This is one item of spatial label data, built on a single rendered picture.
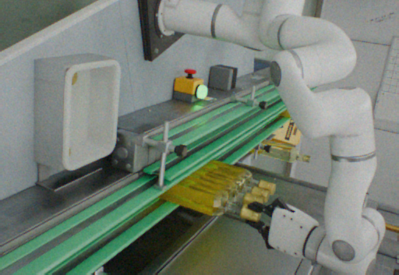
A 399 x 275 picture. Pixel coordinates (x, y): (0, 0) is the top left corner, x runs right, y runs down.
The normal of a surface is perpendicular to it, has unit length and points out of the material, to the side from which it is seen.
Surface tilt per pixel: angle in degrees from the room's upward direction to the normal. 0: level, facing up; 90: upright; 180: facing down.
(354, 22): 90
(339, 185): 116
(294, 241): 105
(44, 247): 90
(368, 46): 90
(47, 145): 90
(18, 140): 0
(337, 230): 110
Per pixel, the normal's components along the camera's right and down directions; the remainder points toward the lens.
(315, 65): 0.25, -0.01
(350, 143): -0.37, 0.25
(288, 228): -0.66, 0.07
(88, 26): 0.89, 0.23
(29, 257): 0.11, -0.95
